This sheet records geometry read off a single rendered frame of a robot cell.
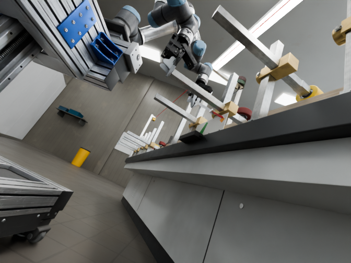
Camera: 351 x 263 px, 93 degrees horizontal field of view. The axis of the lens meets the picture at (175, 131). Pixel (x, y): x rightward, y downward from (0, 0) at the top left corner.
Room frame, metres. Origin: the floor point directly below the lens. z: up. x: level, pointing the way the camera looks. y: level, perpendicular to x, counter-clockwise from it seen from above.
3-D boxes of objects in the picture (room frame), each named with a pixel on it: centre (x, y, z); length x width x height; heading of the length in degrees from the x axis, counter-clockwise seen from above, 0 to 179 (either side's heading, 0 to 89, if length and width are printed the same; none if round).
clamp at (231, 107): (0.70, -0.18, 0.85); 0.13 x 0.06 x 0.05; 17
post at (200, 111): (0.96, -0.10, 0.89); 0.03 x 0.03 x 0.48; 17
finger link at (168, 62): (0.57, 0.14, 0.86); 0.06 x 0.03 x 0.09; 107
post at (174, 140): (1.21, -0.02, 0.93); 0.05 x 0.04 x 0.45; 17
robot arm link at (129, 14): (0.78, 0.54, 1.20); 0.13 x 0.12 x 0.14; 1
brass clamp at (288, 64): (0.46, -0.25, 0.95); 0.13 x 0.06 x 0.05; 17
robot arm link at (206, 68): (0.91, -0.02, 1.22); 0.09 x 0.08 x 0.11; 91
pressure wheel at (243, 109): (0.71, -0.28, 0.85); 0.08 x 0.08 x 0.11
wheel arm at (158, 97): (0.90, -0.02, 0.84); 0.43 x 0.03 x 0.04; 107
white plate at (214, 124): (0.74, -0.14, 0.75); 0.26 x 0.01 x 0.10; 17
